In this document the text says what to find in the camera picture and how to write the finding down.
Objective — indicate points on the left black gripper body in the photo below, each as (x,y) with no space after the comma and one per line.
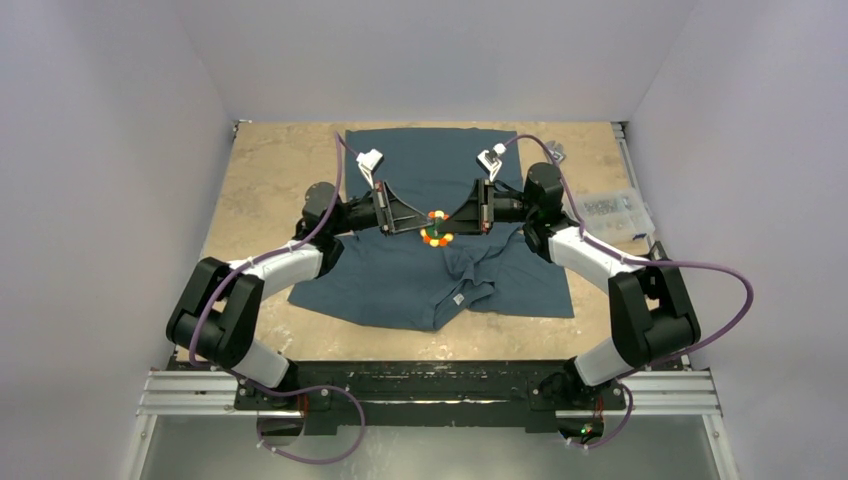
(379,202)

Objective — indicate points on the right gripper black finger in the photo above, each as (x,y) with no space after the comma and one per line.
(456,226)
(464,202)

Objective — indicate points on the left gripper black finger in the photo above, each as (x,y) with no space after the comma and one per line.
(399,226)
(399,210)

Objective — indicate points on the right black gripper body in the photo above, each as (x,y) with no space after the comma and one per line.
(489,203)

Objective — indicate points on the orange yellow flower brooch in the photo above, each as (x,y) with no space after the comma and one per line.
(432,234)

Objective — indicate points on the blue grey t-shirt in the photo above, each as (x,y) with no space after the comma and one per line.
(402,282)

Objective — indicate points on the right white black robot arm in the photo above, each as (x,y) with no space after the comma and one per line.
(651,314)

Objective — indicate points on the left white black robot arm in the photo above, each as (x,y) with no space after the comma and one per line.
(217,312)

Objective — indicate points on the clear plastic screw box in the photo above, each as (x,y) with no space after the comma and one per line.
(615,216)

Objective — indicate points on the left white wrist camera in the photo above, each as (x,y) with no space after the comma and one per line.
(368,163)

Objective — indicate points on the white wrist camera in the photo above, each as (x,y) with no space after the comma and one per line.
(490,160)
(368,163)

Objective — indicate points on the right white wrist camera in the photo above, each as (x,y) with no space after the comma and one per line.
(490,160)

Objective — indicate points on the red handled adjustable wrench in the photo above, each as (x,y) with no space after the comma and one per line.
(556,151)

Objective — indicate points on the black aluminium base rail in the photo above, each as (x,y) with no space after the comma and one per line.
(497,394)

